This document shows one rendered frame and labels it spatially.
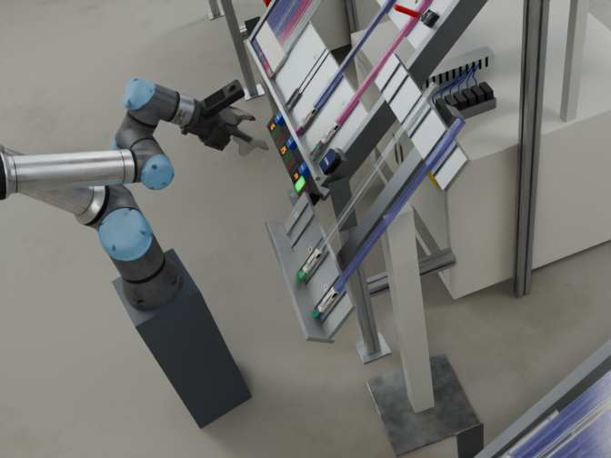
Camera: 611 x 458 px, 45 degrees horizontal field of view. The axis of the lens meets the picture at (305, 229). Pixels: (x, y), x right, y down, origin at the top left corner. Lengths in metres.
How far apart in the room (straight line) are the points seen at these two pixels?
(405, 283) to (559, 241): 0.79
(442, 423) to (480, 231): 0.55
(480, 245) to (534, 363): 0.38
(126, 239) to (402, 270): 0.63
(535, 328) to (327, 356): 0.64
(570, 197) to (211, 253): 1.25
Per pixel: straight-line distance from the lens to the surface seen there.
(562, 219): 2.26
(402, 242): 1.54
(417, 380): 2.01
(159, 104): 1.71
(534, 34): 1.69
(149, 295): 1.82
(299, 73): 1.99
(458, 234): 2.07
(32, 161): 1.57
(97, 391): 2.49
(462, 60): 2.14
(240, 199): 2.81
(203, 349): 2.00
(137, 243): 1.71
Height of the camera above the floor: 1.93
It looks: 47 degrees down
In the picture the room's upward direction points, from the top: 16 degrees counter-clockwise
